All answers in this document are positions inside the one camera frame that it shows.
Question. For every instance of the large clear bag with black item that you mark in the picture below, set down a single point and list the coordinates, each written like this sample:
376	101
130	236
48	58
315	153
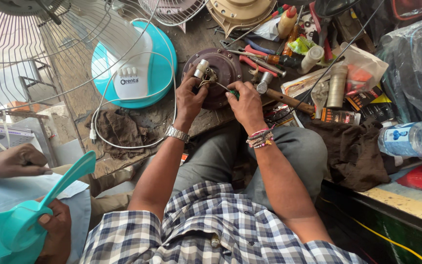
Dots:
416	66

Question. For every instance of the beige bottle with red cap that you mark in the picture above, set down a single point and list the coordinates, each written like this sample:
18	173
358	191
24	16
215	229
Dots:
286	24

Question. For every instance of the blue white plaid shirt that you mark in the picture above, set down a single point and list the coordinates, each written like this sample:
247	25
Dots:
214	227

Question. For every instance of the white plastic bag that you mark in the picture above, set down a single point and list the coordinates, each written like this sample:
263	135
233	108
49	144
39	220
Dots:
365	66

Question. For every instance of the clear plastic water bottle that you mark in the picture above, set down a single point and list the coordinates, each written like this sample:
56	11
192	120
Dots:
408	139

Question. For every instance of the flat black orange printed box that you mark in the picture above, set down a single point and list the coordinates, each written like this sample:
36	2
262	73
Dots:
361	99

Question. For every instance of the maroon round fan motor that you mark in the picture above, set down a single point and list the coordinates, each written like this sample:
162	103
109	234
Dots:
227	66

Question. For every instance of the beige cardboard tube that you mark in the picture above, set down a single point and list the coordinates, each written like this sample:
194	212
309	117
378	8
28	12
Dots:
337	86

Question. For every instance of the teal white table fan base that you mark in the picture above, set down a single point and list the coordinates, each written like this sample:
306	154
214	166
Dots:
159	55

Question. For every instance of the grey trousers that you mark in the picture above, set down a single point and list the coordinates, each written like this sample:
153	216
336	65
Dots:
291	154

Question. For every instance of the printed paper packet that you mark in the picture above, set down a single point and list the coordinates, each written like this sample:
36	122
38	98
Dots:
299	82

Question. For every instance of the gold fan motor housing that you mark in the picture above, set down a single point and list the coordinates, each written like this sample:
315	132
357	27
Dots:
240	11

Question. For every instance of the white cylindrical capacitor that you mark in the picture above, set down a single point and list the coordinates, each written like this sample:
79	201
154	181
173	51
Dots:
201	68

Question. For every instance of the teal plastic fan blade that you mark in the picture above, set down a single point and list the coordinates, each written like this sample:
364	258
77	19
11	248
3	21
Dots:
20	227

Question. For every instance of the brown knitted rag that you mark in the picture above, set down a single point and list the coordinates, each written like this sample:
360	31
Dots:
119	128

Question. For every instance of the white plastic cylinder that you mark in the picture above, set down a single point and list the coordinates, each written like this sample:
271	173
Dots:
310	59

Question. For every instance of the green plastic packet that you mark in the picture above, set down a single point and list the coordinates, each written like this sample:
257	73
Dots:
300	46

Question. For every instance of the person's left hand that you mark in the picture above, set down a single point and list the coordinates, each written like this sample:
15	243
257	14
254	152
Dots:
187	101

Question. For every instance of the dark brown cloth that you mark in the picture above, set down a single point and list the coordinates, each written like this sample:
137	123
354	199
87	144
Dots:
350	154

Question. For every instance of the person's right hand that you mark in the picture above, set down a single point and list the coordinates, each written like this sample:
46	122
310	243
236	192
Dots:
249	108

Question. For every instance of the long black orange printed box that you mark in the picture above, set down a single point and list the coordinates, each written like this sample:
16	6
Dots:
339	117

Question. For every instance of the silver metal wristwatch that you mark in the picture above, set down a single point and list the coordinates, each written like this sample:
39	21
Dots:
177	134

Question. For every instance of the white printed carton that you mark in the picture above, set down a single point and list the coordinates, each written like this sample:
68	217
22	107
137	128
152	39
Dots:
13	134

